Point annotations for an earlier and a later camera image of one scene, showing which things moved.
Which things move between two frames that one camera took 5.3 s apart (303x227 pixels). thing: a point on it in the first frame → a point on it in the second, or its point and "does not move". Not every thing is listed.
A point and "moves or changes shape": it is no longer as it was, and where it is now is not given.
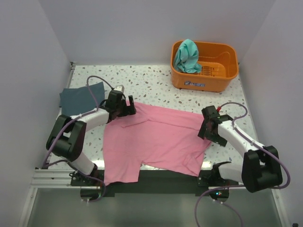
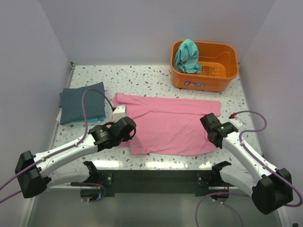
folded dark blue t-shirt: x=75 y=101 does not move
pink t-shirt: x=152 y=135 moves or changes shape
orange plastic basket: x=219 y=66 does not move
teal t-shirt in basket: x=186 y=57 does not move
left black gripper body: x=121 y=108 → x=124 y=138
